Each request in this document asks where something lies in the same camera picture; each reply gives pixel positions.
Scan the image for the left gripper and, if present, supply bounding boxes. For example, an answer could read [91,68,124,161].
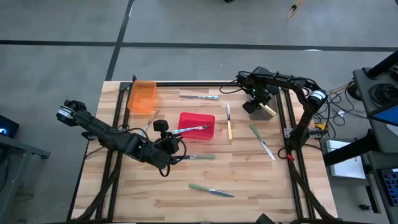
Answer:
[143,119,185,170]

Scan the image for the cream handled table knife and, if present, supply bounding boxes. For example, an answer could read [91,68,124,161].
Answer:
[225,103,233,141]
[263,104,277,118]

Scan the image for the green handled table knife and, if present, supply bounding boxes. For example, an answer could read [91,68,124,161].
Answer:
[249,124,277,161]
[188,184,235,198]
[176,154,216,161]

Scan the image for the grey plastic bin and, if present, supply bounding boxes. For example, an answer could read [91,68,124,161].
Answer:
[248,93,279,121]

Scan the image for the pink-red plastic bin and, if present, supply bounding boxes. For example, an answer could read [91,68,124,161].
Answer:
[178,112,216,141]

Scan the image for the orange plastic bin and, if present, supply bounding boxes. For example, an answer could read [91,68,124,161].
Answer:
[126,80,158,115]

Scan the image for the white box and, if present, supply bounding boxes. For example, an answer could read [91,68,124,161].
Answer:
[325,139,367,180]

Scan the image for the grey equipment cart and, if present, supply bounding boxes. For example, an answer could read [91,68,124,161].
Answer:
[322,49,398,169]

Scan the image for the blue panel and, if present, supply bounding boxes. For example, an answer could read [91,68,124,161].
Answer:
[371,105,398,128]

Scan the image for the small black object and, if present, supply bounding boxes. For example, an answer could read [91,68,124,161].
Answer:
[358,203,374,215]

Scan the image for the grey metal stand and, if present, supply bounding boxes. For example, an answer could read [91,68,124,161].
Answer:
[0,133,52,224]

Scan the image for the keyboard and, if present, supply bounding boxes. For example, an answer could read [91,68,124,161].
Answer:
[379,168,398,207]

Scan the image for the dark device with blue light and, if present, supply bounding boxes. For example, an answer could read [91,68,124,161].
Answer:
[0,114,20,139]

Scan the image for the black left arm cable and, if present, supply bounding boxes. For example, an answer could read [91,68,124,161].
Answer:
[116,124,187,178]

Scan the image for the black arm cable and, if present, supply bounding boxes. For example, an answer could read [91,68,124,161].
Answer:
[116,124,187,178]
[219,70,249,94]

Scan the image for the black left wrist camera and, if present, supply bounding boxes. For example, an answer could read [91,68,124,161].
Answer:
[160,136,182,155]

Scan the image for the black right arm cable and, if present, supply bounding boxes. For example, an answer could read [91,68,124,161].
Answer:
[219,70,249,94]

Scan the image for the black aluminium table frame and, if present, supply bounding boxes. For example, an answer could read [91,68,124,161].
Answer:
[67,74,336,224]

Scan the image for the coloured cable bundle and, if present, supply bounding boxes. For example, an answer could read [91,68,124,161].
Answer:
[309,81,371,125]

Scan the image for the black cable coil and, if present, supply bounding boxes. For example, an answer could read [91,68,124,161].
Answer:
[369,83,398,108]

